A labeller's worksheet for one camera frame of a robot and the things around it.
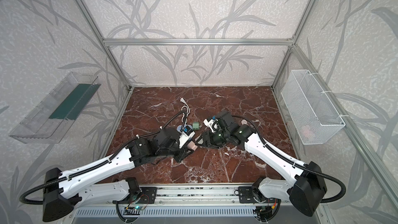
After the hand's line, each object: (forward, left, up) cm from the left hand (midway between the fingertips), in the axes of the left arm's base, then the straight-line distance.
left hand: (193, 146), depth 72 cm
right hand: (+2, -3, +3) cm, 4 cm away
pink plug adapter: (0, 0, +3) cm, 3 cm away
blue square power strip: (+2, +2, +13) cm, 13 cm away
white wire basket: (+5, -49, +18) cm, 53 cm away
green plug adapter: (+21, +1, -17) cm, 27 cm away
